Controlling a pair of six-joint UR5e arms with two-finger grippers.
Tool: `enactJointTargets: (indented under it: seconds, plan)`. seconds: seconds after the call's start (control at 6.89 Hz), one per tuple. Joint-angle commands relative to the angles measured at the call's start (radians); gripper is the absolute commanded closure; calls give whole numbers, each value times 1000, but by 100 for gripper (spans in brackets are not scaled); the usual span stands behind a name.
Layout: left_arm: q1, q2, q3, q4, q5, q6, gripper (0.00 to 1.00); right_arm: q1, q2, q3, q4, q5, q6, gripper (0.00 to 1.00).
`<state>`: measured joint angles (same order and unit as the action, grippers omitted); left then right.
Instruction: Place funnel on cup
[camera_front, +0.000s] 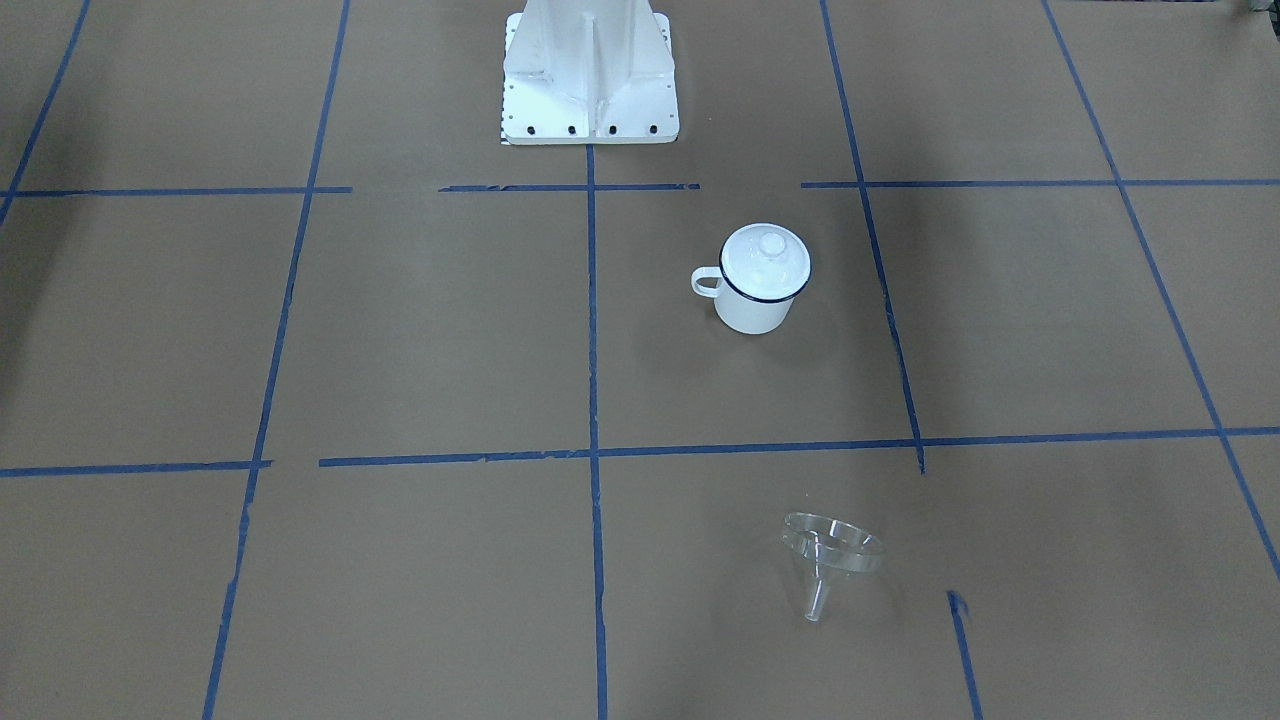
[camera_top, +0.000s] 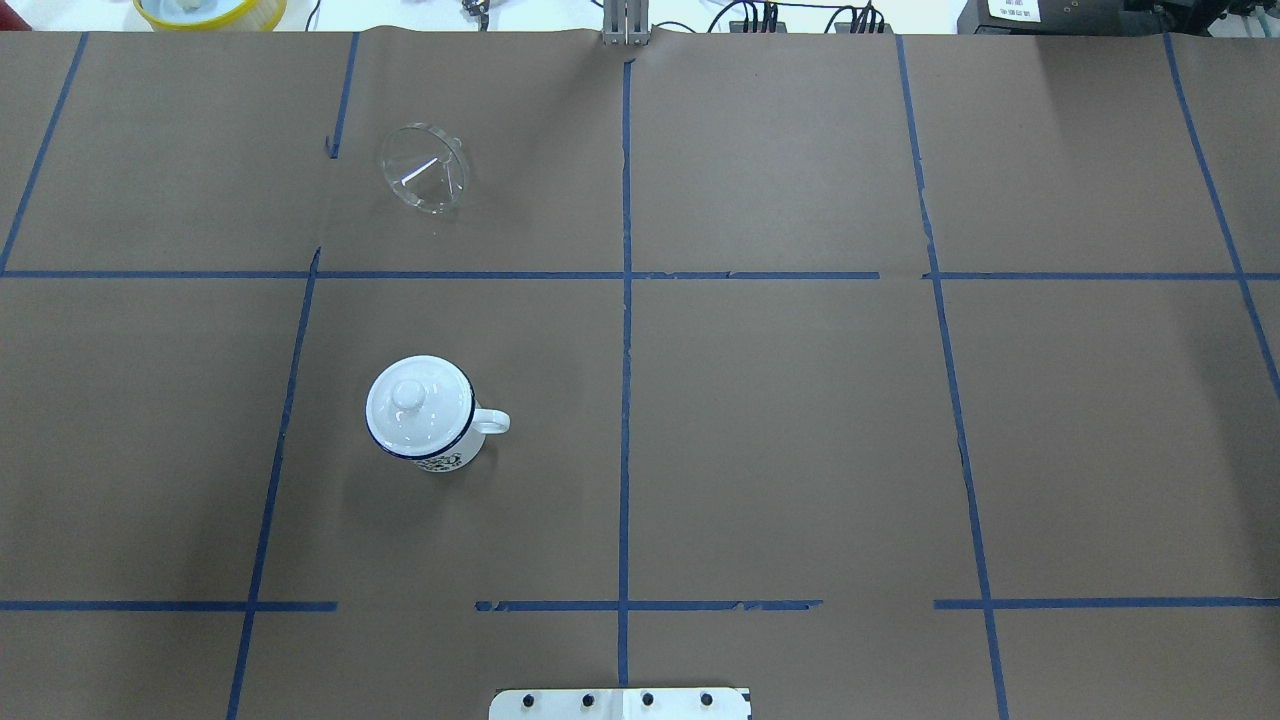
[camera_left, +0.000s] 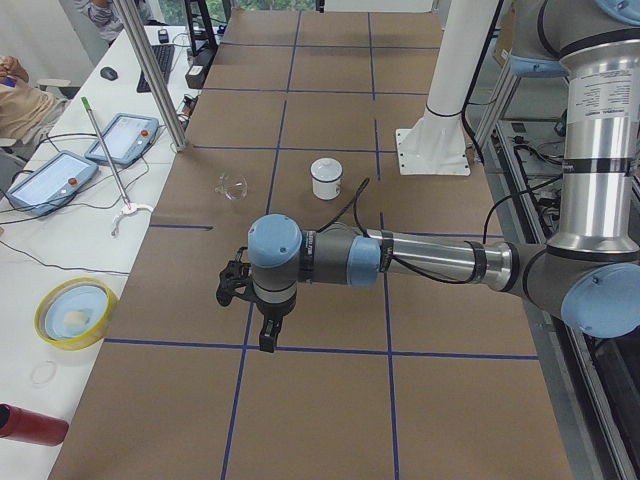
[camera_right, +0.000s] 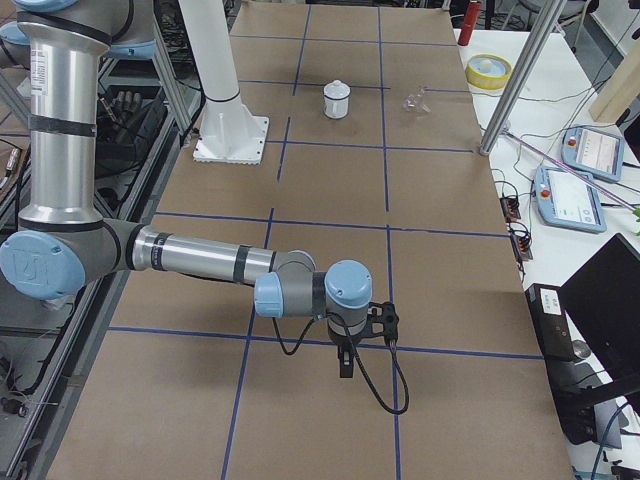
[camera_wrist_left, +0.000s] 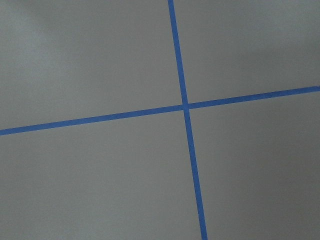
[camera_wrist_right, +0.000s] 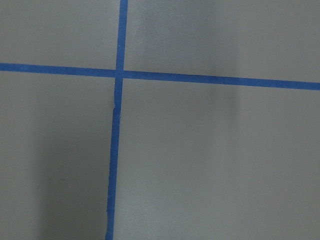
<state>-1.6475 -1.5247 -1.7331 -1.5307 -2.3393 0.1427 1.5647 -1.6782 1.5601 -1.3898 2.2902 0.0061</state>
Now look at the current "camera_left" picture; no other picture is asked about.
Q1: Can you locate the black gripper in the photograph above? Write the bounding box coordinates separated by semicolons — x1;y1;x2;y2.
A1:
259;301;291;352

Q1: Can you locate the white enamel cup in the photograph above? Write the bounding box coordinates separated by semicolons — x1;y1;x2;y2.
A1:
311;176;342;201

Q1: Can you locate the white cup lid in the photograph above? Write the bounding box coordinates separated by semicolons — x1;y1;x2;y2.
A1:
310;157;343;183

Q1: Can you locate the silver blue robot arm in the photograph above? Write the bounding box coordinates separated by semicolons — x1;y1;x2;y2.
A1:
246;1;639;352

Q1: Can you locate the yellow rimmed bowl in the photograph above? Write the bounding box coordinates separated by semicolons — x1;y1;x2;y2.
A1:
34;277;118;351

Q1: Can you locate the far teach pendant tablet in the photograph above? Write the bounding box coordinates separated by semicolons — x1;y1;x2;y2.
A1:
102;113;160;166

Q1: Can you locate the teach pendant tablet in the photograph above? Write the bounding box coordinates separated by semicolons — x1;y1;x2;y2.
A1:
6;150;98;215
102;113;160;166

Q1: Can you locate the near teach pendant tablet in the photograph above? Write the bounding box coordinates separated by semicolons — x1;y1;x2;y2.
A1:
6;150;98;215

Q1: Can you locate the red bottle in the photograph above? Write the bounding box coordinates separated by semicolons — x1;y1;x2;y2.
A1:
1;404;69;446

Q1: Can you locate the metal reacher grabber stick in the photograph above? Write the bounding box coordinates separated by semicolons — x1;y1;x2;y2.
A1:
81;96;154;238

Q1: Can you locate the black keyboard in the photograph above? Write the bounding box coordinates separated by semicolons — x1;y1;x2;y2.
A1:
135;43;177;94

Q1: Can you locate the black computer mouse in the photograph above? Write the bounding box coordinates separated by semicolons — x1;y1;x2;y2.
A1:
100;66;118;81

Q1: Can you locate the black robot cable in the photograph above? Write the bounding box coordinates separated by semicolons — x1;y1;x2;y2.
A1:
316;176;501;281

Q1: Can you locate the clear ring on table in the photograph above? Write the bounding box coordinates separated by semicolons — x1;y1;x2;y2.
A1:
31;360;58;386

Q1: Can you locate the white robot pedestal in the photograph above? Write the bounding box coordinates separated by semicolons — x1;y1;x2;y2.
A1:
396;0;502;176

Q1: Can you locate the aluminium frame post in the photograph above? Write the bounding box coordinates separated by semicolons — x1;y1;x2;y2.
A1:
113;0;186;152

